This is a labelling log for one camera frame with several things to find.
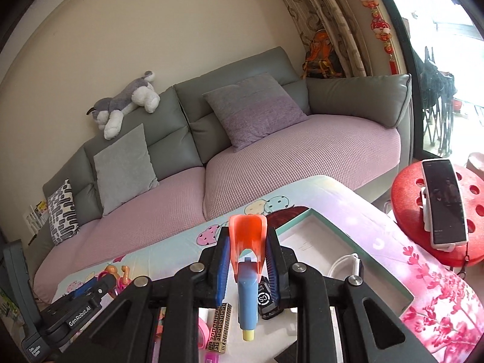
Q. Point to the cream hair claw clip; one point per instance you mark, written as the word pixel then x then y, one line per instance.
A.
pixel 342 262

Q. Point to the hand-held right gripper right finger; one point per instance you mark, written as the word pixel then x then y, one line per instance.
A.
pixel 272 268

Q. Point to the orange plastic toy figure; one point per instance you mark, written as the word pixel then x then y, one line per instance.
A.
pixel 111 270

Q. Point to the orange backpack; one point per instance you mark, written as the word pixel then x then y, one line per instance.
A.
pixel 321 56

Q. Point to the green box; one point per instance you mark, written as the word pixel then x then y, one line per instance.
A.
pixel 7 308

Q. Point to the patterned curtain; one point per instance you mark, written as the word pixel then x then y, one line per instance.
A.
pixel 332 3

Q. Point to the black white patterned cushion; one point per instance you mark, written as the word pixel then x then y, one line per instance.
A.
pixel 62 211

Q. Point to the grey cushion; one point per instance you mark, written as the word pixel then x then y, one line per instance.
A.
pixel 124 170

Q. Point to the white magazine rack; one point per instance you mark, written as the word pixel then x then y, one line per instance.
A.
pixel 36 217

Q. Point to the white phone stand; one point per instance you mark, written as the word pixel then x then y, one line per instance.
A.
pixel 426 211

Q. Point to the black folding rack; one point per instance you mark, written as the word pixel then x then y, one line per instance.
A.
pixel 435 94

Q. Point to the pink tube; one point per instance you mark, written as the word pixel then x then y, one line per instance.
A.
pixel 211 358

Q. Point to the red hanging decoration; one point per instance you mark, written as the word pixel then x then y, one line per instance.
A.
pixel 380 28

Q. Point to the purple cushion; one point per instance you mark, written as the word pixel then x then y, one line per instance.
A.
pixel 253 113

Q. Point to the black charger adapter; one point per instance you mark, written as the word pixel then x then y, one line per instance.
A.
pixel 264 298

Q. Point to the red plastic stool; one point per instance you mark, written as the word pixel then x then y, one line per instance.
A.
pixel 404 196

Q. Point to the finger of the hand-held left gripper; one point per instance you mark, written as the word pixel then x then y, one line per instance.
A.
pixel 106 281
pixel 85 289

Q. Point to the printed blanket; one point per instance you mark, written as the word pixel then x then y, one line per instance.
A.
pixel 378 227

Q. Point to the smartphone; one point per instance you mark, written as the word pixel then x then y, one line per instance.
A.
pixel 444 200

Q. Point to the gold black patterned lipstick case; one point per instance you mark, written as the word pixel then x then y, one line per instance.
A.
pixel 220 329

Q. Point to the grey sofa with pink covers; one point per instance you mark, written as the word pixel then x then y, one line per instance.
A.
pixel 302 151

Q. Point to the grey white plush dog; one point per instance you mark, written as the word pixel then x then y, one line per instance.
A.
pixel 124 102

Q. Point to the teal cardboard box lid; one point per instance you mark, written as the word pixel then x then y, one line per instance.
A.
pixel 314 242

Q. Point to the pink round item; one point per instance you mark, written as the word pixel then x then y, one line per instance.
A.
pixel 204 331

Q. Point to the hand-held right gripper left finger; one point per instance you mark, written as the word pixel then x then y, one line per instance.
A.
pixel 223 268

